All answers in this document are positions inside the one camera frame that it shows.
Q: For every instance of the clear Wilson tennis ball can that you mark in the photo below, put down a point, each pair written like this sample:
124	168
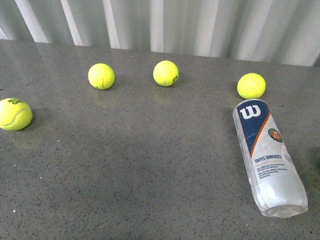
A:
277	189

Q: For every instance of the middle tennis ball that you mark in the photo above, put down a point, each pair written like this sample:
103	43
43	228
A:
165	73

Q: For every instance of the tennis ball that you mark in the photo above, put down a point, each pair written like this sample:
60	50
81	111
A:
101	76
251	86
14	114
165	73

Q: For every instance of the right tennis ball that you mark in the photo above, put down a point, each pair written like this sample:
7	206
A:
251	86

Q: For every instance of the far left tennis ball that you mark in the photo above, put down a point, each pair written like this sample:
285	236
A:
14	114

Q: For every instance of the white pleated curtain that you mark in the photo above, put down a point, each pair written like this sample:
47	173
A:
278	31

